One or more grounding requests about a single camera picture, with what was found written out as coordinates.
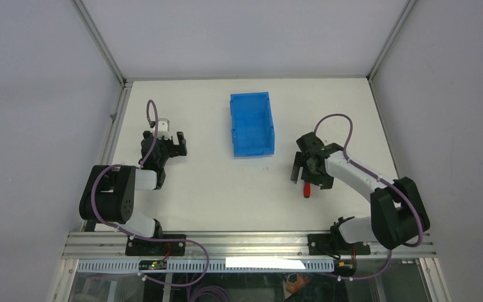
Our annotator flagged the red handled screwdriver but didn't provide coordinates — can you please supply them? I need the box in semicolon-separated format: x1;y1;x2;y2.
303;182;311;199

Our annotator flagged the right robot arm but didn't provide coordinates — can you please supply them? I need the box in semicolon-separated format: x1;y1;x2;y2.
291;132;430;255

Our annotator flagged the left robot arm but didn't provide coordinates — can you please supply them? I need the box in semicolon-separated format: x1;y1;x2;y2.
79;131;187;255

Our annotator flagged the blue plastic bin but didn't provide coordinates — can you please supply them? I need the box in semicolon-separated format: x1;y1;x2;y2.
230;92;275;158

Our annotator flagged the orange object under table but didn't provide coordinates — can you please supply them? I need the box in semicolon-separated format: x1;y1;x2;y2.
284;273;311;294

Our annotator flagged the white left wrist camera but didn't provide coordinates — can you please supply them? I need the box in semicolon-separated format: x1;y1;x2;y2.
150;118;172;140

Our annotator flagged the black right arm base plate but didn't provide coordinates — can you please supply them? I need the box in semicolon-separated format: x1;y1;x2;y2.
307;233;371;257

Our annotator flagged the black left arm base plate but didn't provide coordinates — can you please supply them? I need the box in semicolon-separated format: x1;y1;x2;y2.
125;233;186;257

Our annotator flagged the white slotted cable duct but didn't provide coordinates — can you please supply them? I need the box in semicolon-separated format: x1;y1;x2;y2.
77;257;334;274

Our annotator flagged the aluminium mounting rail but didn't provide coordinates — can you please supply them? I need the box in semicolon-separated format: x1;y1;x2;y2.
62;231;437;260

